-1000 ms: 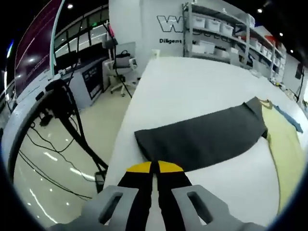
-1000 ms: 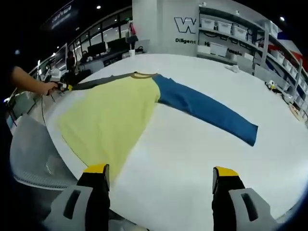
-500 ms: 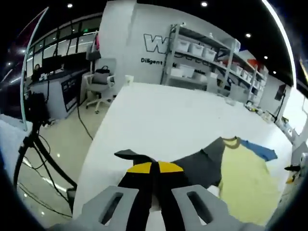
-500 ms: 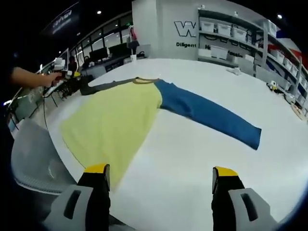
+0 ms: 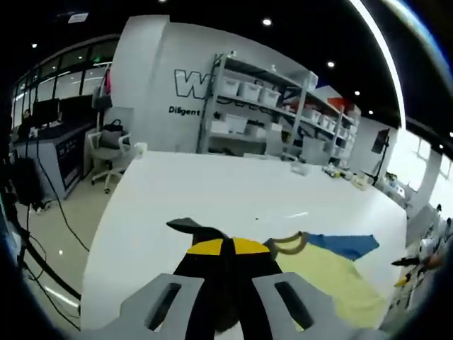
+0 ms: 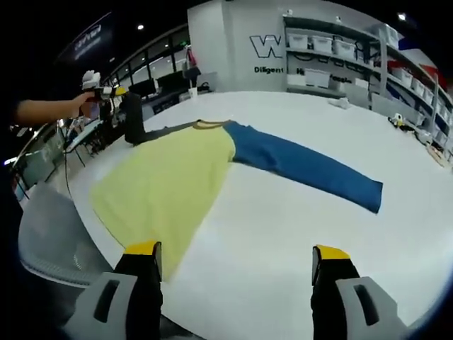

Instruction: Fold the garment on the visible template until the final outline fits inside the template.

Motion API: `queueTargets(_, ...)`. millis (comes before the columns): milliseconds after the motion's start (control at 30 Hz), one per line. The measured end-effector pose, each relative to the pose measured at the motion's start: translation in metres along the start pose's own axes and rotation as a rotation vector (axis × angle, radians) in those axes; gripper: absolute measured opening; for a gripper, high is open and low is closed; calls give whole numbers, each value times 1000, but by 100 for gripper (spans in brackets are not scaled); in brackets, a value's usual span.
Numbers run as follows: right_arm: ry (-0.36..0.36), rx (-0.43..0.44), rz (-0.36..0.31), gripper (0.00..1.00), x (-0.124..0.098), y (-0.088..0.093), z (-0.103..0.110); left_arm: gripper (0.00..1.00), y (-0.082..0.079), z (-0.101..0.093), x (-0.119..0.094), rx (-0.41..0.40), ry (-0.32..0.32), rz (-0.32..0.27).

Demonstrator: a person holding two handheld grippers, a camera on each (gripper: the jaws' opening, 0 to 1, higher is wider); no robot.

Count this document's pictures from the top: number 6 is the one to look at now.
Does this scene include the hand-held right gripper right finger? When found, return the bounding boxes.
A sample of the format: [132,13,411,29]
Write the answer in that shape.
[310,244,403,340]

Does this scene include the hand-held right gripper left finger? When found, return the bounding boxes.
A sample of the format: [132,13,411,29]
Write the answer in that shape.
[69,240,164,340]

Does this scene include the yellow blue grey garment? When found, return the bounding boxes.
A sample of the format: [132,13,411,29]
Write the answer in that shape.
[88,91,384,283]

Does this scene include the person's left hand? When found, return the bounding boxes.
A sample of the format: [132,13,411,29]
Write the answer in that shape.
[73,92,96,116]

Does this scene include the black computer monitor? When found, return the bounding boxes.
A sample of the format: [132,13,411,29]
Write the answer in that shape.
[157,72,185,91]
[129,79,156,95]

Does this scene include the dark hanging banner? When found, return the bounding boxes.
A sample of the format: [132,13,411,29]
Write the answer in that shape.
[56,12,114,64]

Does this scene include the grey reception counter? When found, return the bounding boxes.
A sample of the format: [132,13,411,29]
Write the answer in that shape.
[141,90,192,118]

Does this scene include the grey chair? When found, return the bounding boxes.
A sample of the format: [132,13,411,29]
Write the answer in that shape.
[17,183,125,288]

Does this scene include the wooden board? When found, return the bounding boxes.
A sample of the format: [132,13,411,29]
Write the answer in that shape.
[426,141,452,167]

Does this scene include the row of white storage bins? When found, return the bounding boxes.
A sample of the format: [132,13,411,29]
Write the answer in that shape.
[286,31,452,142]

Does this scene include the grey shelving rack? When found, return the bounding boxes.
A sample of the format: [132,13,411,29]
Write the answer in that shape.
[282,13,453,160]

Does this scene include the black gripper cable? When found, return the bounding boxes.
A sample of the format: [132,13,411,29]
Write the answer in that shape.
[62,116,77,199]

